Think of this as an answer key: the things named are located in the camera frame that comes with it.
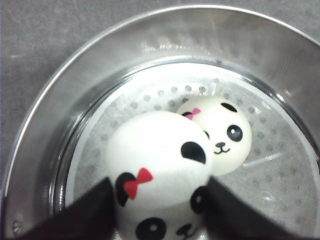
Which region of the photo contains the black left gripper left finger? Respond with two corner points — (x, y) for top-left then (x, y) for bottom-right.
(15, 177), (116, 240)

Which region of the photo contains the stainless steel steamer pot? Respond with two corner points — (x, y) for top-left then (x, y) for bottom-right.
(1, 5), (320, 240)

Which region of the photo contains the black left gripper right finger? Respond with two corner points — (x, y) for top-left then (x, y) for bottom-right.
(205, 177), (294, 240)

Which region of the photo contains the white perforated steamer liner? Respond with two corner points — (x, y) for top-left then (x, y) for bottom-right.
(65, 75), (320, 237)

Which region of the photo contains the panda bun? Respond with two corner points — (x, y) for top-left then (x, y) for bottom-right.
(104, 111), (214, 240)
(176, 96), (252, 176)

